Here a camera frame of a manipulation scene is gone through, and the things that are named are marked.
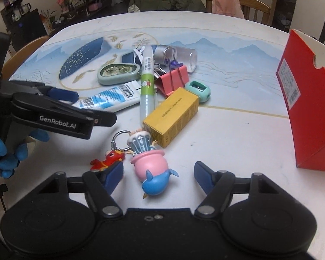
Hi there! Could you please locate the red fish keychain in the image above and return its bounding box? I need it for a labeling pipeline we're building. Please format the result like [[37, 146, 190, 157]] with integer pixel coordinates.
[[90, 130, 131, 172]]

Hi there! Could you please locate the teal pencil sharpener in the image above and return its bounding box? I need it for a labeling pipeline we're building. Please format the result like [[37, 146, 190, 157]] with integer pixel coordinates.
[[184, 80, 211, 103]]

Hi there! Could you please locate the wooden chair left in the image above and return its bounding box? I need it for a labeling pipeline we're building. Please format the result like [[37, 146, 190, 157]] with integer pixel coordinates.
[[2, 35, 49, 80]]

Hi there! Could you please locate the green white glue pen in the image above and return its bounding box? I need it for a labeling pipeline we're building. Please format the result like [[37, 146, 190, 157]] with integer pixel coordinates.
[[140, 45, 155, 123]]

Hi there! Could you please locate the pink binder clip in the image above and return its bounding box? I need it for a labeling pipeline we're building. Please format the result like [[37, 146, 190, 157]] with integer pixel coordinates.
[[155, 65, 190, 98]]

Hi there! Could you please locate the dark sideboard with clutter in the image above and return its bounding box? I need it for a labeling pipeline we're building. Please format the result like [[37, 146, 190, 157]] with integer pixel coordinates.
[[0, 0, 112, 51]]

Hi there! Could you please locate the pink blue whale figurine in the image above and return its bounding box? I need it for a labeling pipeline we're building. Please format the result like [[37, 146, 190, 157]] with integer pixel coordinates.
[[127, 129, 179, 198]]

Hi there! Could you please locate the blue white cream tube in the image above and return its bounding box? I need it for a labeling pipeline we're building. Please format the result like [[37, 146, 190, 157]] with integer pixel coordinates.
[[73, 80, 141, 112]]

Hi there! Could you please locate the blue gloved left hand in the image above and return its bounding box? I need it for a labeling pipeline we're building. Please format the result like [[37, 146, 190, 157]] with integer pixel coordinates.
[[0, 129, 50, 179]]

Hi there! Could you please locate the pink cloth on chair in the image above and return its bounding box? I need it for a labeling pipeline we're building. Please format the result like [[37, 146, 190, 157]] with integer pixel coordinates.
[[211, 0, 245, 20]]

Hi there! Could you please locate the green correction tape dispenser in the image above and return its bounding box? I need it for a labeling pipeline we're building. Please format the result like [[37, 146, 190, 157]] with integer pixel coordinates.
[[97, 63, 141, 86]]

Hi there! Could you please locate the wooden chair pink cloth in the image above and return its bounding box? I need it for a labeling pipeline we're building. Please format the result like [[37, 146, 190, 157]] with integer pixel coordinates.
[[206, 0, 271, 25]]

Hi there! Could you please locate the yellow small carton box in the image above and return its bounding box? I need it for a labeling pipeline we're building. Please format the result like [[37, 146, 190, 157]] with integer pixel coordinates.
[[143, 88, 199, 148]]

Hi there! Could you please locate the red cardboard box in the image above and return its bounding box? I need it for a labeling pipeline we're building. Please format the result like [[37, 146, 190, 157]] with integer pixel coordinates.
[[276, 30, 325, 171]]

